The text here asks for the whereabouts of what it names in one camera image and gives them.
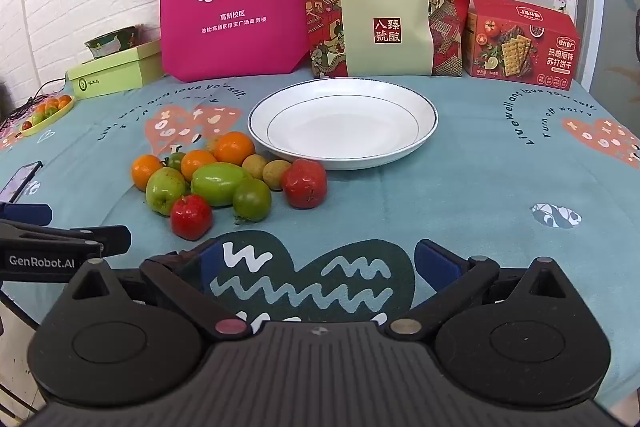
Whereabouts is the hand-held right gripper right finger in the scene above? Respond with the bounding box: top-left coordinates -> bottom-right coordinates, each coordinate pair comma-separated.
389,238 -> 583,342

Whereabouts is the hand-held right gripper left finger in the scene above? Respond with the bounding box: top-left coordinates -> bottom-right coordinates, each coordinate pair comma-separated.
65,237 -> 253,342

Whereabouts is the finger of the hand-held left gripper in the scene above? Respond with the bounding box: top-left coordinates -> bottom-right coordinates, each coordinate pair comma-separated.
0,202 -> 53,226
0,219 -> 132,259

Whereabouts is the red apple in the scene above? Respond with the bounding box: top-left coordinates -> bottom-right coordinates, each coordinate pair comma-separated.
280,159 -> 328,209
170,195 -> 214,241

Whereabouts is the green apple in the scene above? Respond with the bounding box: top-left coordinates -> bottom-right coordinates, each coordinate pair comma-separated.
145,167 -> 190,216

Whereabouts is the orange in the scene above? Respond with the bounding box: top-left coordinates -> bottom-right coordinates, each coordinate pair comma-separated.
180,150 -> 218,181
132,155 -> 164,190
215,132 -> 256,166

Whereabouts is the large green jujube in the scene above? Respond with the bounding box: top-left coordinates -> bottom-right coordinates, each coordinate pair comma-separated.
190,162 -> 253,208

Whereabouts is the white plate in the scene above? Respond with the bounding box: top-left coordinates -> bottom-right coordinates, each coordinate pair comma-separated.
248,78 -> 439,171

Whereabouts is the pile of small fruits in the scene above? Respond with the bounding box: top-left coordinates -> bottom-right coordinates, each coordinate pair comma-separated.
22,96 -> 71,130

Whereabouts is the smartphone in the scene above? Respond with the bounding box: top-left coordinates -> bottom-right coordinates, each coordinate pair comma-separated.
0,161 -> 44,204

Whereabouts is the teal printed tablecloth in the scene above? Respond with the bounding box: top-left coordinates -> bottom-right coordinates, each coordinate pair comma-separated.
0,67 -> 640,410

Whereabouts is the yellow-green tray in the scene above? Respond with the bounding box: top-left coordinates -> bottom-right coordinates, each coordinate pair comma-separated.
17,94 -> 76,137

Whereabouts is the light green box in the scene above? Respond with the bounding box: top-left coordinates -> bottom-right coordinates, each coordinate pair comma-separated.
65,39 -> 164,100

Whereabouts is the green patterned bowl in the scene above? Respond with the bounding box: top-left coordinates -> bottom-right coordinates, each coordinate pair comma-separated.
84,24 -> 146,59

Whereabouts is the red cracker box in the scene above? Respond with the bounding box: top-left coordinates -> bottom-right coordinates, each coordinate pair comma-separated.
462,0 -> 579,92

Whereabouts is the black cable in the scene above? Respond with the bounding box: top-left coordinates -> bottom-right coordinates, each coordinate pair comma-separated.
0,77 -> 68,128

